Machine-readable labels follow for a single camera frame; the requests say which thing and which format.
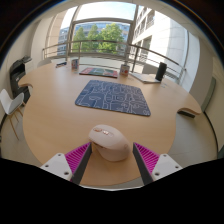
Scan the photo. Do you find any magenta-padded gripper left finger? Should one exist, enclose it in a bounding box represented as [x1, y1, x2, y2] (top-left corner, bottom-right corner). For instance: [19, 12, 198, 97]
[39, 142, 93, 186]

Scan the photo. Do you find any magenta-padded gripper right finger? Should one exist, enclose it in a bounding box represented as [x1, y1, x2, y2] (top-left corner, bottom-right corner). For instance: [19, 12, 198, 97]
[132, 142, 184, 186]

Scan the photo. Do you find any beige computer mouse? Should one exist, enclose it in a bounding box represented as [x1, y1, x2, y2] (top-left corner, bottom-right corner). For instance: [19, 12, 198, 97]
[88, 124, 132, 163]

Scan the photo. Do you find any dark blue patterned mouse pad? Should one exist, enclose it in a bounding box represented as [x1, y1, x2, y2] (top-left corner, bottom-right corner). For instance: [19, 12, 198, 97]
[74, 79, 152, 117]

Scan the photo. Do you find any white chair with wooden legs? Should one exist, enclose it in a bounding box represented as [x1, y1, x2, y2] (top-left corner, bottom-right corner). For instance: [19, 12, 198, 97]
[0, 88, 26, 141]

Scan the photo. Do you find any open illustrated book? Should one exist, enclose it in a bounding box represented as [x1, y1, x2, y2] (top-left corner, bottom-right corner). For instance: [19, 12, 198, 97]
[129, 71, 162, 85]

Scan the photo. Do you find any black cylindrical speaker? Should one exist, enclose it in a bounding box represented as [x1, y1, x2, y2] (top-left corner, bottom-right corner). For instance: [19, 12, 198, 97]
[154, 61, 168, 82]

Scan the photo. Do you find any black office printer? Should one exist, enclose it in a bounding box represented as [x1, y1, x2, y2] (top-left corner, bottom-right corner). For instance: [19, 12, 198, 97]
[9, 55, 33, 103]

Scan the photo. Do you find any small dark blue stapler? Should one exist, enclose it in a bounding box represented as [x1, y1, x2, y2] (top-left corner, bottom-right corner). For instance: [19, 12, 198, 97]
[54, 61, 68, 69]

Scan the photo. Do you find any red and blue magazine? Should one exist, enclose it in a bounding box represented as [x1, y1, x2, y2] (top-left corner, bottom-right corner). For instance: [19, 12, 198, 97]
[78, 66, 119, 79]

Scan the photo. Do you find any printed drink can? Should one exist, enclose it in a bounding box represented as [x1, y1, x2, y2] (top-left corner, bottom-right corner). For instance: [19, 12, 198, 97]
[70, 58, 80, 71]

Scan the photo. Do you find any red and white mug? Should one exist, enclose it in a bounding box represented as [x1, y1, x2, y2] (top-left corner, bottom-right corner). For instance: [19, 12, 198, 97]
[119, 63, 130, 77]

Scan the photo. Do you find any white chair backrest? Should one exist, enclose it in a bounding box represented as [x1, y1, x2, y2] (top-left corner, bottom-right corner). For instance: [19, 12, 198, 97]
[36, 58, 53, 68]

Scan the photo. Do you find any metal balcony railing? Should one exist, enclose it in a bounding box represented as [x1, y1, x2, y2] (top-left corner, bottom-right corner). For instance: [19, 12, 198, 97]
[41, 39, 186, 84]

